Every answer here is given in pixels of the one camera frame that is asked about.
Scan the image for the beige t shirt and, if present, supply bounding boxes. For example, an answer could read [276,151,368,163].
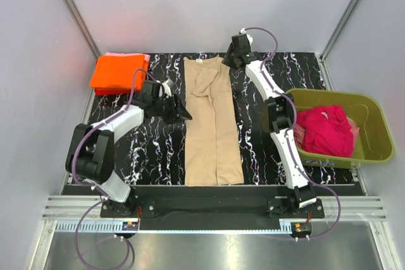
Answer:
[184,57,244,187]

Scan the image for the crumpled dusty pink t shirt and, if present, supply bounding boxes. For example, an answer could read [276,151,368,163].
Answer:
[294,118,360,149]

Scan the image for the right power connector board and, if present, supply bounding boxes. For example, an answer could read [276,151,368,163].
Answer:
[292,223,312,233]

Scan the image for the folded pink t shirt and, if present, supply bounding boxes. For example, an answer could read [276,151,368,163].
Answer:
[105,52,150,61]

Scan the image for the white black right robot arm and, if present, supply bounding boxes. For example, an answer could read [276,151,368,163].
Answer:
[222,28,317,218]

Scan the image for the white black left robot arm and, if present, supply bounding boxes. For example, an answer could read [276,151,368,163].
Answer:
[65,79,192,216]

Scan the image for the folded orange t shirt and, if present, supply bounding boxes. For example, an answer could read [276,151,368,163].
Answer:
[89,54,150,90]

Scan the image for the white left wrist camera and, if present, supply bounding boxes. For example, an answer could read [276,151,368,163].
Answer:
[160,79,174,97]

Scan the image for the power connector board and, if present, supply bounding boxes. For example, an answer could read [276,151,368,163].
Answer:
[292,223,312,233]
[122,221,139,231]

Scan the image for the olive green plastic bin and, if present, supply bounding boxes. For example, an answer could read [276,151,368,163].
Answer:
[287,88,394,169]

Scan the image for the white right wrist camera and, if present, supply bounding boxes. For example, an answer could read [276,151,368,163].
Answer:
[239,28,253,46]

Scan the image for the left power connector board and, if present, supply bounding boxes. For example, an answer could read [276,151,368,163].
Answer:
[122,221,139,231]

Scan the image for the aluminium frame post left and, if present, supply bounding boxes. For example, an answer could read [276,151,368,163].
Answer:
[63,0,101,58]

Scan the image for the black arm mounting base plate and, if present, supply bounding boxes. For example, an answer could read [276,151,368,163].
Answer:
[101,185,325,233]

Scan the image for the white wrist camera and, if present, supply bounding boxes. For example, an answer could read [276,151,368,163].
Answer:
[239,28,253,46]
[160,79,174,97]

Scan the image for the aluminium frame post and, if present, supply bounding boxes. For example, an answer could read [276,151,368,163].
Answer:
[63,0,101,58]
[320,0,361,63]

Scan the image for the folded red t shirt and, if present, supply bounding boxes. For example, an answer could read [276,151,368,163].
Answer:
[94,88,131,96]

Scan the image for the crumpled magenta t shirt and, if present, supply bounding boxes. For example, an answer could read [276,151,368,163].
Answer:
[297,105,354,157]

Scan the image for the aluminium front rail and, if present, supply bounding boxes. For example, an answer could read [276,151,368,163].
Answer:
[42,195,386,235]

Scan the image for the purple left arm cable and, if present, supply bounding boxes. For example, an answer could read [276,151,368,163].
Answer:
[71,68,159,266]

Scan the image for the aluminium frame post right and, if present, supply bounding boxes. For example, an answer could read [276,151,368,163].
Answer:
[320,0,361,63]

